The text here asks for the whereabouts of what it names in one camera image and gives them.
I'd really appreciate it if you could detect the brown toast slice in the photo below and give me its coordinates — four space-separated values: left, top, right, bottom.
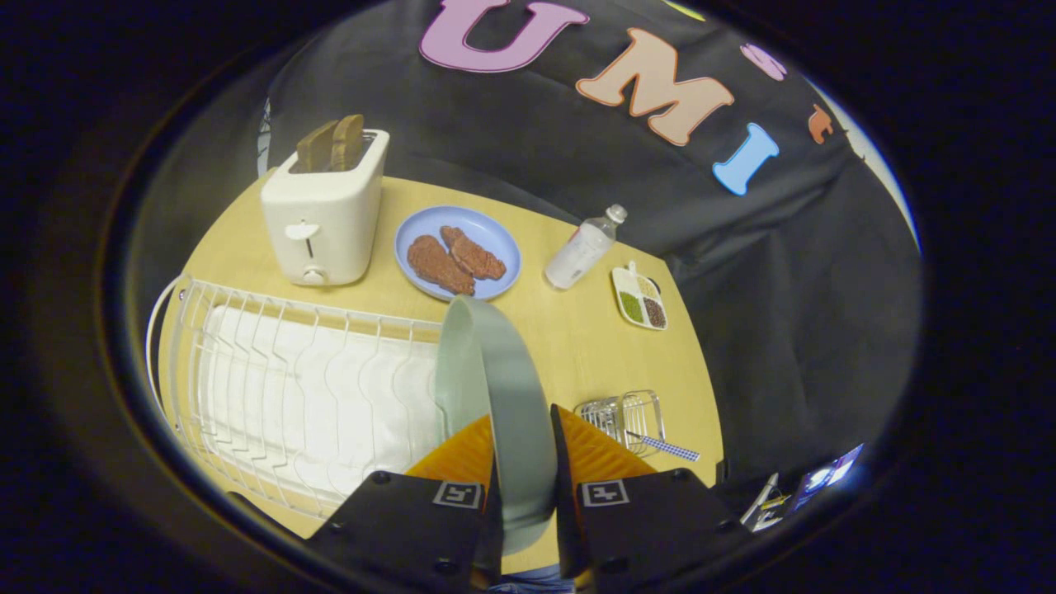
296 120 339 174
332 114 365 172

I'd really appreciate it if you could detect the white divided spice dish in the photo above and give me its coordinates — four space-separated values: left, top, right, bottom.
611 262 669 332

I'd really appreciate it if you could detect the brown meat piece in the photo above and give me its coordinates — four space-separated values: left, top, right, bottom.
440 225 507 281
407 235 477 296

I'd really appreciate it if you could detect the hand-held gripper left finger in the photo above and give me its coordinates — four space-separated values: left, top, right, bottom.
307 414 504 593

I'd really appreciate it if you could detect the blue plate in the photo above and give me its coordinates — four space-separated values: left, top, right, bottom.
394 205 522 302

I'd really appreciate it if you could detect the clear plastic bottle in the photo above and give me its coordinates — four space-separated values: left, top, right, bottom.
544 204 629 290

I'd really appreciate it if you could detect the grey-green plate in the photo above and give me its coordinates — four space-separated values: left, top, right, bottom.
435 295 559 557

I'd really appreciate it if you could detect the white wire dish rack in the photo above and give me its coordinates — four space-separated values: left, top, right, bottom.
146 275 453 521

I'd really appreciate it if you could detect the small wire basket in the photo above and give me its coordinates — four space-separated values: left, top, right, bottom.
575 390 666 457

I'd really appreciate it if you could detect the blue checkered handle spoon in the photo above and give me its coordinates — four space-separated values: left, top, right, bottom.
625 430 701 462

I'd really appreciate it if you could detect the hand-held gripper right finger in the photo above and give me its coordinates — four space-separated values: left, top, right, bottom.
549 404 753 593

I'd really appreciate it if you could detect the black backdrop cloth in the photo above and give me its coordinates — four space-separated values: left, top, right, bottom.
257 0 923 516

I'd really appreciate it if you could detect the white toaster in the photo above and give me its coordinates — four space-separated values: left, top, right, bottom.
261 129 391 287

